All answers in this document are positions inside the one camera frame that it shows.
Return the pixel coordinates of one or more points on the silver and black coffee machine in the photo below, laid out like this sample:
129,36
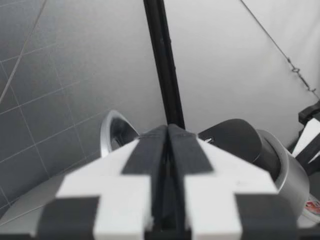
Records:
292,180

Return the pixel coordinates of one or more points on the black frame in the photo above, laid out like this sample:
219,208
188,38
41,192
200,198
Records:
162,62

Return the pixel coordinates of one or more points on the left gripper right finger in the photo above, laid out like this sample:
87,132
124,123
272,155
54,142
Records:
215,190

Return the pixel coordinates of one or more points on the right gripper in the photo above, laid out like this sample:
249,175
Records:
311,112

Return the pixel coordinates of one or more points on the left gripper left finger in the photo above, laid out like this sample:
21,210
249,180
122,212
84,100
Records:
117,190

